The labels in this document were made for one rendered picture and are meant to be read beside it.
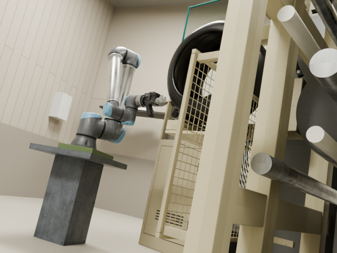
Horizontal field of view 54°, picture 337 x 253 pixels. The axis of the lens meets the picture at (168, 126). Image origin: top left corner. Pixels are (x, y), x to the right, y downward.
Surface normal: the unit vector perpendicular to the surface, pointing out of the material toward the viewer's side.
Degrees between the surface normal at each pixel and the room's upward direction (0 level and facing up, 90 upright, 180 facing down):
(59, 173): 90
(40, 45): 90
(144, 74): 90
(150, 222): 90
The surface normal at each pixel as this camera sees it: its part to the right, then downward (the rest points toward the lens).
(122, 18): -0.33, -0.26
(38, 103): 0.92, 0.11
